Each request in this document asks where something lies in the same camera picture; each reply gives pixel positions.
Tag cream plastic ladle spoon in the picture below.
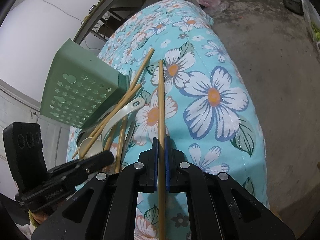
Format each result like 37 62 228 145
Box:
79 97 145 159

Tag metal spoon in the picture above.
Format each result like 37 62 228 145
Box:
120 121 136 166

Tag green perforated utensil basket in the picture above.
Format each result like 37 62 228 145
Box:
40 40 129 129

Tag white panel door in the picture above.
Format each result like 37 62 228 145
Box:
1 80 70 169

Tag floral blue quilt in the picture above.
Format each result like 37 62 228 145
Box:
65 0 270 240

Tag wooden desk grey frame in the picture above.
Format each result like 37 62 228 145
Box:
73 0 201 46

